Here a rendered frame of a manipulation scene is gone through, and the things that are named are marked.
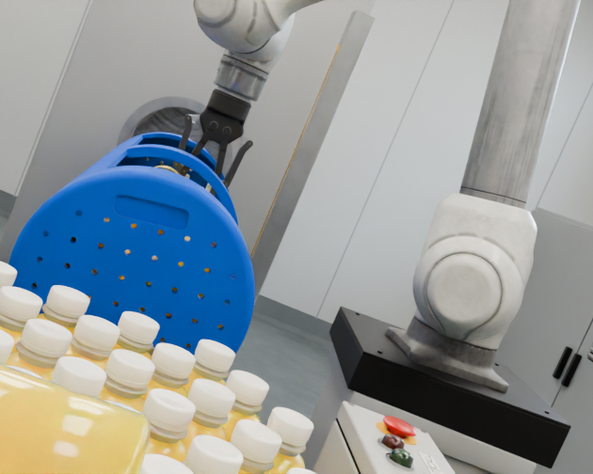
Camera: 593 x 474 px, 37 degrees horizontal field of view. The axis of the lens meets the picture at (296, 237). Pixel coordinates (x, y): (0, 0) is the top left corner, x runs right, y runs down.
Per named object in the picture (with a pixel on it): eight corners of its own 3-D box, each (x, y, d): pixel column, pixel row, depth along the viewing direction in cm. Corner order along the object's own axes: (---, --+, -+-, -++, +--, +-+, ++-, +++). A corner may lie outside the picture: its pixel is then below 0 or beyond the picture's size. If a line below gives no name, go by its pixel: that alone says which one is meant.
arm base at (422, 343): (464, 356, 169) (475, 329, 168) (508, 394, 147) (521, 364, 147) (377, 326, 165) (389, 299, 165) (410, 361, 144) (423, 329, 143)
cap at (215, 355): (224, 365, 91) (231, 349, 91) (231, 379, 88) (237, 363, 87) (188, 354, 90) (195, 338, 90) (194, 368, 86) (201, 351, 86)
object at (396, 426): (408, 432, 90) (412, 422, 90) (417, 446, 87) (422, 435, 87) (376, 420, 90) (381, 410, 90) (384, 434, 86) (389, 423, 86)
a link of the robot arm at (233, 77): (221, 55, 164) (209, 86, 164) (223, 54, 155) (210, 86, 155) (266, 75, 165) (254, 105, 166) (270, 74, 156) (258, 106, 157)
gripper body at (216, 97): (253, 103, 165) (234, 150, 166) (211, 85, 164) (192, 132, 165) (256, 103, 158) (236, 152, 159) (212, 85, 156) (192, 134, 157)
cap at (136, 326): (158, 345, 89) (165, 329, 88) (140, 350, 85) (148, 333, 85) (126, 328, 90) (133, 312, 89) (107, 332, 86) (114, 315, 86)
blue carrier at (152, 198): (210, 278, 192) (242, 150, 188) (222, 434, 106) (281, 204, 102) (78, 248, 187) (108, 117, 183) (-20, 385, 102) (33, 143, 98)
